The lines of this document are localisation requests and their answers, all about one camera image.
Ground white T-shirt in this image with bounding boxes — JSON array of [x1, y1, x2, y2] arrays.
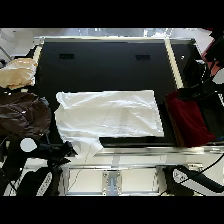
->
[[54, 89, 165, 158]]

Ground red garment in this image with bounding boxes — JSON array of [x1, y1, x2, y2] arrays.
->
[[165, 90, 217, 148]]

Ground dark brown garment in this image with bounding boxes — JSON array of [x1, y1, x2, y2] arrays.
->
[[0, 90, 53, 143]]

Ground beige garment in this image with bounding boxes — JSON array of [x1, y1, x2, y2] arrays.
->
[[0, 57, 39, 91]]

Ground black cable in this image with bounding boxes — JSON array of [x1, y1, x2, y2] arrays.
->
[[179, 161, 224, 183]]

